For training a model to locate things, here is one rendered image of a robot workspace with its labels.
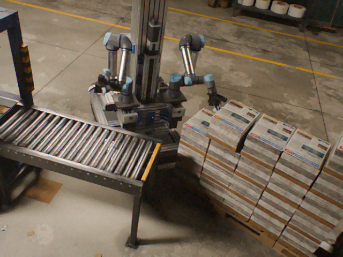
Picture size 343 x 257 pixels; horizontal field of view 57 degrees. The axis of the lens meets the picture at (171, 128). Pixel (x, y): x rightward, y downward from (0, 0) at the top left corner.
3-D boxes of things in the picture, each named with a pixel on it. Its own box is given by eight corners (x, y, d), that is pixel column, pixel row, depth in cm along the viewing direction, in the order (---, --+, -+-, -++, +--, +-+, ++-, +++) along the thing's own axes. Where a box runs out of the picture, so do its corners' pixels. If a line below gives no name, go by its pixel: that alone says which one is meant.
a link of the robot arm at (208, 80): (209, 73, 271) (214, 74, 264) (213, 84, 275) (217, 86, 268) (201, 76, 270) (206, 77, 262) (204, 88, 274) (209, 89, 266)
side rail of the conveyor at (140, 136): (161, 149, 277) (162, 139, 269) (159, 153, 272) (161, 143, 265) (22, 111, 291) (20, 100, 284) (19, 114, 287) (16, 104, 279)
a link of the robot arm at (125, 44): (136, 39, 273) (127, 94, 270) (123, 37, 273) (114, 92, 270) (135, 34, 261) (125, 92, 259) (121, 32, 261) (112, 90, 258)
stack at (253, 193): (189, 165, 363) (203, 106, 310) (285, 221, 319) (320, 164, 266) (170, 184, 336) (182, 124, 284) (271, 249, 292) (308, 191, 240)
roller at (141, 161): (153, 145, 269) (153, 141, 266) (134, 184, 233) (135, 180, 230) (147, 143, 270) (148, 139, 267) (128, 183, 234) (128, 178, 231)
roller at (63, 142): (82, 125, 277) (82, 121, 273) (54, 161, 240) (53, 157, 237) (77, 124, 277) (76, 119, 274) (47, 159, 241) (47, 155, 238)
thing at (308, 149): (297, 128, 263) (297, 127, 262) (330, 144, 252) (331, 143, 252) (282, 151, 238) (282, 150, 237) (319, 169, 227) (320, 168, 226)
